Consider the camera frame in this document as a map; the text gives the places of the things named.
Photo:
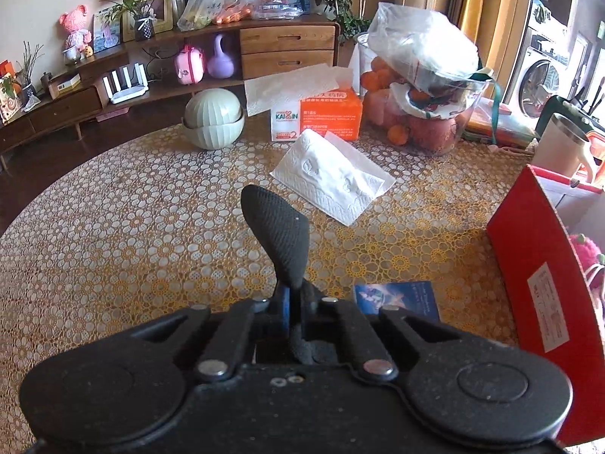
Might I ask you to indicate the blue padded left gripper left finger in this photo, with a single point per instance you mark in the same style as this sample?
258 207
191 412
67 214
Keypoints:
254 330

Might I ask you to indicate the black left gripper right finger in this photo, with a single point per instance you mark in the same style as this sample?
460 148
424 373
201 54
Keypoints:
341 323

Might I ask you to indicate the black sock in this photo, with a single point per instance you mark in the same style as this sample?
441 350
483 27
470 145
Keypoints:
284 234

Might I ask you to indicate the blue card box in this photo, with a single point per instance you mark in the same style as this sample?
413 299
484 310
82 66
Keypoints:
417 297

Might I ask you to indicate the white tissue pack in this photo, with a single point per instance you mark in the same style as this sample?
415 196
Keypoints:
332 175

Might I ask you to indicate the green round ceramic jar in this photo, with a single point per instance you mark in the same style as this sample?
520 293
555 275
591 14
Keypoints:
213 119

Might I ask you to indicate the orange tissue box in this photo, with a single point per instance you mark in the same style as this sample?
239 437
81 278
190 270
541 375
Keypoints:
319 98

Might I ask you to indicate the red and white cardboard box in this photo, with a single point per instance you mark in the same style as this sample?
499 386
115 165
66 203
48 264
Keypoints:
555 310

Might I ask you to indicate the purple vase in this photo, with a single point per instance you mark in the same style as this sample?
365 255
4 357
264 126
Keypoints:
220 65

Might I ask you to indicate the colourful flat box stack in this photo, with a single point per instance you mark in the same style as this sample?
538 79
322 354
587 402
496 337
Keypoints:
511 130

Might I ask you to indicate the white wifi router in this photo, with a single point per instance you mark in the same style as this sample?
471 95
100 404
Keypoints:
126 84

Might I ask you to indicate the clear fruit basket with bag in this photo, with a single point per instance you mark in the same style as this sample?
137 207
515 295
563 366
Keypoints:
424 81

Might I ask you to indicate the pink plush strawberry toy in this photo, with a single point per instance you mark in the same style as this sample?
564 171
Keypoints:
591 259

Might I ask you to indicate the wooden tv cabinet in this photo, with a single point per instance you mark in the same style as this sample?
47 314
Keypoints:
256 47

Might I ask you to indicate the plastic bag with oranges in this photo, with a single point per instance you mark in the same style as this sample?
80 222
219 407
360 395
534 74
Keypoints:
199 14

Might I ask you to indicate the framed picture with plant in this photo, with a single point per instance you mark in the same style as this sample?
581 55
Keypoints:
139 20

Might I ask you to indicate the pink teddy bear figure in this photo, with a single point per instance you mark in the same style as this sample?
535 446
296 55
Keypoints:
79 38

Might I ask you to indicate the white washing machine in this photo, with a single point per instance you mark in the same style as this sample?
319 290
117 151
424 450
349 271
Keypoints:
542 67

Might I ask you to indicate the cream mug with handle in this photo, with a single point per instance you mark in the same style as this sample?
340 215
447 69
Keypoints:
563 148

